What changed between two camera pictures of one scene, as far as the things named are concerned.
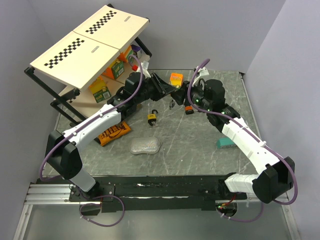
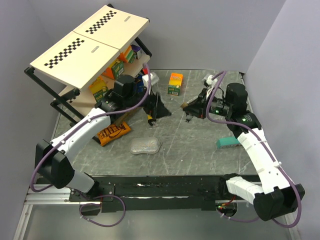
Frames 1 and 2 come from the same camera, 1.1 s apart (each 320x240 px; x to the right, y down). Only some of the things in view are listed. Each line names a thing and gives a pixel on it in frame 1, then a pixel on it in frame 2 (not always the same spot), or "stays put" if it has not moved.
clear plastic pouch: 144,145 stays put
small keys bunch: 172,104 → 188,118
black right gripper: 180,94 → 194,110
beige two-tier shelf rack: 82,70 stays put
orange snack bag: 120,130 stays put
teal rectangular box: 224,142 stays put
